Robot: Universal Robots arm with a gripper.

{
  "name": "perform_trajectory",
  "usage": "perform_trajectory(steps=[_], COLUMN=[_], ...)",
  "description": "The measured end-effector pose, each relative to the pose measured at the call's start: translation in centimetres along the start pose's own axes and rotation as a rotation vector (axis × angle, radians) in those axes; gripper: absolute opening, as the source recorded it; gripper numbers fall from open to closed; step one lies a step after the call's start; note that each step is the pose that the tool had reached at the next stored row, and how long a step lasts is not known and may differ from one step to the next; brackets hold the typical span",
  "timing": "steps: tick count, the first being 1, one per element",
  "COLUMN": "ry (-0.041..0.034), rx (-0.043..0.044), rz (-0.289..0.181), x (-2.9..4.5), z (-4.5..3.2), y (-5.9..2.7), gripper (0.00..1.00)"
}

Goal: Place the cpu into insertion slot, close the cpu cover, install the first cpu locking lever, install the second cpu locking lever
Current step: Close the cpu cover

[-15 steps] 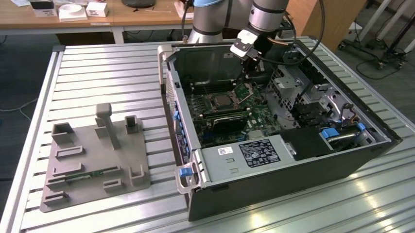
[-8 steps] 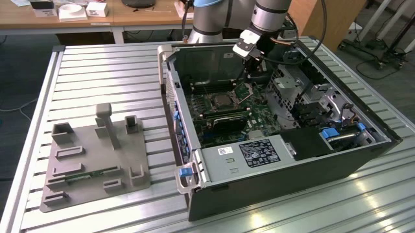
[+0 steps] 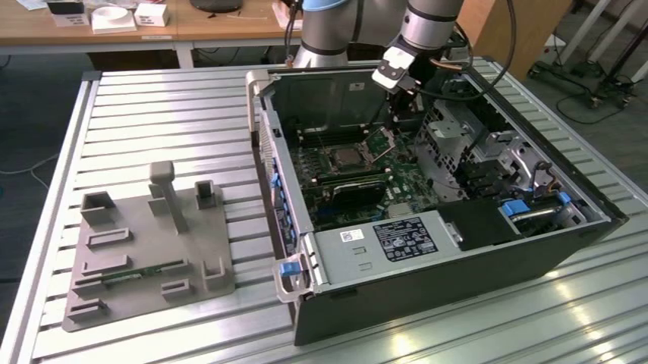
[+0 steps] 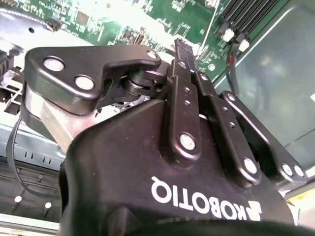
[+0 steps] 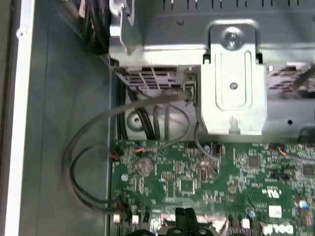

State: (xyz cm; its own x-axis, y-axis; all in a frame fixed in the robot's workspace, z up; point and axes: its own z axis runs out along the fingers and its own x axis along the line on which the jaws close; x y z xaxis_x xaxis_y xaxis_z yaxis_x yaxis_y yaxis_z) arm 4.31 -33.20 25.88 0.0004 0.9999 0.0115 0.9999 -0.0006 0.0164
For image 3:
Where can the silver CPU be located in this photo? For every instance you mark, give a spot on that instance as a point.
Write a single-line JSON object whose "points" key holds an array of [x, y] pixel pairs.
{"points": [[348, 158]]}

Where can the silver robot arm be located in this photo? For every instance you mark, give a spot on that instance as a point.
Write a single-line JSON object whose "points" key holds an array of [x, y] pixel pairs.
{"points": [[430, 22]]}

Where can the CPU socket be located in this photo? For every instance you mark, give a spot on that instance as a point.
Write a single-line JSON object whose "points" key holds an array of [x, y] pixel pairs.
{"points": [[327, 161]]}

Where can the wooden cabinet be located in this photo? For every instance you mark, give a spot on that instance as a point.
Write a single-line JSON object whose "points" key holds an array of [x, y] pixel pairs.
{"points": [[521, 34]]}

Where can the metal drive cage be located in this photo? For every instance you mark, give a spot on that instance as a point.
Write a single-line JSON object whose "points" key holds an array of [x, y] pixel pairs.
{"points": [[436, 167]]}

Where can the wheeled equipment stand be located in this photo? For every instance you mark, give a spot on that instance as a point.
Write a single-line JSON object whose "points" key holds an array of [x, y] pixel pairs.
{"points": [[554, 47]]}

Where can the green motherboard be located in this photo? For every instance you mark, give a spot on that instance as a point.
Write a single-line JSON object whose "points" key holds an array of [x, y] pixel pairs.
{"points": [[404, 178]]}

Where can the black plastic drive bay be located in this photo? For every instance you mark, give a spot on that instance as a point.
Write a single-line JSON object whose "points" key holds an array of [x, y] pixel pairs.
{"points": [[480, 184]]}

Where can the black graphics card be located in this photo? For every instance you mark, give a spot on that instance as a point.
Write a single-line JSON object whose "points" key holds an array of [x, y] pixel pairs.
{"points": [[356, 194]]}

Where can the silver heatsink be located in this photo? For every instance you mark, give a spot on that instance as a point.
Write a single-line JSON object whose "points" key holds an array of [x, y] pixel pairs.
{"points": [[399, 208]]}

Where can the blue plastic drive latch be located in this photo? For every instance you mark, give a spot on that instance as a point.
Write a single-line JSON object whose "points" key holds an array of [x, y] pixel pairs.
{"points": [[513, 209]]}

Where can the blue card retention clip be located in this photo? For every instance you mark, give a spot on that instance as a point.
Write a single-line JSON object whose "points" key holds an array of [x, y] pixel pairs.
{"points": [[275, 179]]}

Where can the black plastic shroud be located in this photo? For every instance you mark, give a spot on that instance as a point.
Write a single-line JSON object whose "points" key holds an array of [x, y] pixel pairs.
{"points": [[475, 223]]}

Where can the small blue clip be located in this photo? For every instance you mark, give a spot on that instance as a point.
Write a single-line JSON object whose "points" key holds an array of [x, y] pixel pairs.
{"points": [[562, 198]]}

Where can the silver metal tube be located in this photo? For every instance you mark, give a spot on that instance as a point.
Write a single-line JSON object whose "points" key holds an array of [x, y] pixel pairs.
{"points": [[535, 215]]}

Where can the dark round object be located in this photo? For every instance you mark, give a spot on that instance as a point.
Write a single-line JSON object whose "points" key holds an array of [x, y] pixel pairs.
{"points": [[215, 4]]}

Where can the silver power supply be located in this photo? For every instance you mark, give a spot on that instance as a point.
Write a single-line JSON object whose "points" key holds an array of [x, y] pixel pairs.
{"points": [[343, 261]]}

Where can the white printed box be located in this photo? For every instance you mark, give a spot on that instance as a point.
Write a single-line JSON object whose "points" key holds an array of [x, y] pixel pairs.
{"points": [[150, 17]]}

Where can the blue case release latch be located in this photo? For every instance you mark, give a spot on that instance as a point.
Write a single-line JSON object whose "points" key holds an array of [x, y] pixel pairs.
{"points": [[288, 270]]}

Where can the black PC case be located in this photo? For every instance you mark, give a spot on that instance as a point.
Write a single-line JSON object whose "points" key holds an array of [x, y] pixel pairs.
{"points": [[430, 299]]}

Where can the white block round hollow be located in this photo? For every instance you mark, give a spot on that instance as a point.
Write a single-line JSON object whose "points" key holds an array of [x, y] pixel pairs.
{"points": [[113, 26]]}

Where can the grey parts rack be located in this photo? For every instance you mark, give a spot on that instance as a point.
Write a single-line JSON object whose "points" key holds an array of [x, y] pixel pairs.
{"points": [[150, 246]]}

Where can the white box black top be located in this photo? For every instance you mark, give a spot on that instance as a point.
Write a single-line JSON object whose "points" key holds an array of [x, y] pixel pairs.
{"points": [[68, 19]]}

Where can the green RAM stick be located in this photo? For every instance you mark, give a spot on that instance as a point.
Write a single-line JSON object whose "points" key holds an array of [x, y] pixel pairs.
{"points": [[146, 271]]}

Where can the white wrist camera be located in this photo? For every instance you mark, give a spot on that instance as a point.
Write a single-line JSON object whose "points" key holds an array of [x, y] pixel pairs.
{"points": [[399, 57]]}

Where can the silver drive bracket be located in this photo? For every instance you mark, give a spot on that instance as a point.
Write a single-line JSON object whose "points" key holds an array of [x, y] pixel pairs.
{"points": [[444, 130]]}

